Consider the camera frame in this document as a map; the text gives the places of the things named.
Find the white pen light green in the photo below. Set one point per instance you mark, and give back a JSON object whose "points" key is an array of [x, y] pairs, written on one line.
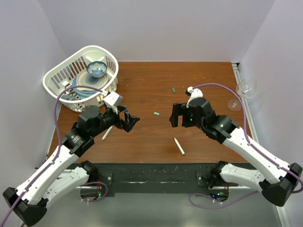
{"points": [[107, 132]]}

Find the light blue plate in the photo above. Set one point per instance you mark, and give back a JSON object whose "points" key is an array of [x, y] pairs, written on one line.
{"points": [[83, 92]]}

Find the blue patterned bowl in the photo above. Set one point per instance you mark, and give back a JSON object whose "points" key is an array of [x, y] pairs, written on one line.
{"points": [[97, 69]]}

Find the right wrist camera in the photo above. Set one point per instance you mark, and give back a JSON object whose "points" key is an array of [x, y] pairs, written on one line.
{"points": [[193, 93]]}

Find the white plastic basket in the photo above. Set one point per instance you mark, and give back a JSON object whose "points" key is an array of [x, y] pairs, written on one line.
{"points": [[73, 71]]}

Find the beige blue plate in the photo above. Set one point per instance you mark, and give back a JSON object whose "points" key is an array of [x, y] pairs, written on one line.
{"points": [[83, 78]]}

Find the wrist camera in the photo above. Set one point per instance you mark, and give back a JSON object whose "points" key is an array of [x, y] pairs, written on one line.
{"points": [[113, 100], [193, 93]]}

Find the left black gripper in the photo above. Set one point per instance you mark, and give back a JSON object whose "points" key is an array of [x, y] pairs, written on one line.
{"points": [[129, 120]]}

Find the white pen dark green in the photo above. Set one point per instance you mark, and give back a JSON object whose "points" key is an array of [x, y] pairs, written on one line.
{"points": [[179, 146]]}

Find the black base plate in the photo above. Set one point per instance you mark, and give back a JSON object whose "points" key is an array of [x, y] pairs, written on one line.
{"points": [[155, 178]]}

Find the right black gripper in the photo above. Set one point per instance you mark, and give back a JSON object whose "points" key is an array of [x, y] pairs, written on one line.
{"points": [[180, 109]]}

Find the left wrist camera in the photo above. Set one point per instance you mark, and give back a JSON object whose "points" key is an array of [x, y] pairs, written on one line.
{"points": [[113, 100]]}

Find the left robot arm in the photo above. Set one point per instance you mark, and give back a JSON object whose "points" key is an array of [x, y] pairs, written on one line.
{"points": [[33, 198]]}

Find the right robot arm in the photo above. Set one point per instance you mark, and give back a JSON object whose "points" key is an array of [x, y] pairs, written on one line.
{"points": [[273, 178]]}

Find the clear wine glass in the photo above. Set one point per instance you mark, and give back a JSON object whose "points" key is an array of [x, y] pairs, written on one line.
{"points": [[245, 89]]}

